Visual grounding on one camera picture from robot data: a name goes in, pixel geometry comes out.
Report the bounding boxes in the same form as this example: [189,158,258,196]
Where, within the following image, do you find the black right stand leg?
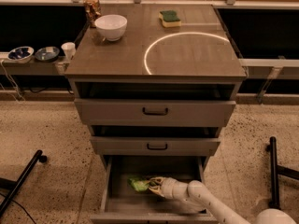
[265,136,299,210]

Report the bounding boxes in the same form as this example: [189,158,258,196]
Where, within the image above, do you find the black stand leg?
[0,150,48,217]
[265,136,299,210]

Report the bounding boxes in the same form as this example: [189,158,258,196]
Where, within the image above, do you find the black left stand leg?
[0,150,48,217]

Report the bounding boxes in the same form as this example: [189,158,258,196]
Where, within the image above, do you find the green yellow sponge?
[159,10,181,28]

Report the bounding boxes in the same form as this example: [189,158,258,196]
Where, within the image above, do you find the white bowl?
[95,14,127,41]

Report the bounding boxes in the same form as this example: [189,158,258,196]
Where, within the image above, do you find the grey drawer cabinet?
[64,3,248,224]

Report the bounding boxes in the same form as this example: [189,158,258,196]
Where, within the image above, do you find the white paper cup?
[61,42,76,60]

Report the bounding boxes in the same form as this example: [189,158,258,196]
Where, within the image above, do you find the dark blue shallow bowl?
[35,47,60,63]

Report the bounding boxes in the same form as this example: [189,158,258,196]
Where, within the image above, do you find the middle drawer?
[91,126,221,157]

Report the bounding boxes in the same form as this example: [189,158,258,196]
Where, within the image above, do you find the drawer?
[91,156,218,224]
[75,82,235,128]
[91,126,221,157]

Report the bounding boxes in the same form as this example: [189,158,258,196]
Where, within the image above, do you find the bottom drawer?
[91,156,218,224]

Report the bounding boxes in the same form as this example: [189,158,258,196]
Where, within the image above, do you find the white cable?
[0,59,26,102]

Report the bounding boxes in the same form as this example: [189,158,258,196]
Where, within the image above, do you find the blue patterned bowl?
[8,46,34,63]

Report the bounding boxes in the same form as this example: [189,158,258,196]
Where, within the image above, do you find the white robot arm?
[149,176,297,224]

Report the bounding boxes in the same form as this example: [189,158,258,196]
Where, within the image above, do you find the green rice chip bag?
[128,176,158,192]

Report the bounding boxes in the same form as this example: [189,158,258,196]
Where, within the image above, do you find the black floor cable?
[0,191,37,224]

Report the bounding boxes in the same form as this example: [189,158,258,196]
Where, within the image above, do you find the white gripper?
[149,176,188,200]

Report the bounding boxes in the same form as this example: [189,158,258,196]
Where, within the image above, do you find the top drawer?
[75,82,235,128]

